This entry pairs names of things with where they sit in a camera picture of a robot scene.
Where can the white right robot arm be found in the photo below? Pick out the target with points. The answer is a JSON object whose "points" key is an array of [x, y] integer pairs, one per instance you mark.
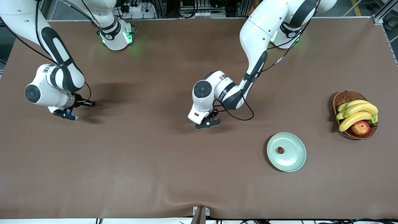
{"points": [[49, 98]]}

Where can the red yellow apple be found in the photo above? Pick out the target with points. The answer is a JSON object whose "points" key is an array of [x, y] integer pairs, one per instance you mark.
{"points": [[360, 127]]}

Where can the white power strip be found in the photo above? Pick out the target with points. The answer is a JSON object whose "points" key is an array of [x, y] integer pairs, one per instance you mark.
{"points": [[140, 14]]}

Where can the white socket bar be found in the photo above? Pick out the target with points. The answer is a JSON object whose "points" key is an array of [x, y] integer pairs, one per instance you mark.
{"points": [[203, 14]]}

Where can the brown wicker basket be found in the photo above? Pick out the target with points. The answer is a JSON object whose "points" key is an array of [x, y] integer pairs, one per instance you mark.
{"points": [[345, 96]]}

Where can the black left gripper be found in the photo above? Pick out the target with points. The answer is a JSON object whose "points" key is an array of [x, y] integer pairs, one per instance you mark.
{"points": [[213, 114]]}

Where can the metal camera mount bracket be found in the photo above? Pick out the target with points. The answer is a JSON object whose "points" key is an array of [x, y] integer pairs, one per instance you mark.
{"points": [[200, 216]]}

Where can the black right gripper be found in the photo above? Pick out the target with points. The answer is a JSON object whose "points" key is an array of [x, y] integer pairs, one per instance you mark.
{"points": [[79, 101]]}

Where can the brown table mat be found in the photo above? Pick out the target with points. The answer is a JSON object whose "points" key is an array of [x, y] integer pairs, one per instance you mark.
{"points": [[155, 161]]}

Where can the orange snack packets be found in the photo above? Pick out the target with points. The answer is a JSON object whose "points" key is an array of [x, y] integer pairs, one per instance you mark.
{"points": [[252, 12]]}

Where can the pale green plate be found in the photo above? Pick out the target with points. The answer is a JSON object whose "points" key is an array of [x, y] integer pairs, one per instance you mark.
{"points": [[292, 158]]}

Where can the yellow banana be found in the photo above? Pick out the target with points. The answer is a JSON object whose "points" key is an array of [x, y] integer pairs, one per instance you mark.
{"points": [[354, 119], [351, 104], [363, 109]]}

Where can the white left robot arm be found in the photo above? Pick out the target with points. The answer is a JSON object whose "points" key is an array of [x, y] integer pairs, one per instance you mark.
{"points": [[261, 28]]}

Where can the green banana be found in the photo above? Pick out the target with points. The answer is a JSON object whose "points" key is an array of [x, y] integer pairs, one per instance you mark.
{"points": [[374, 119]]}

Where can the aluminium frame beam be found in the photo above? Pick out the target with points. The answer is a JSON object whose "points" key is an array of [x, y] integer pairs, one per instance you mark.
{"points": [[381, 14]]}

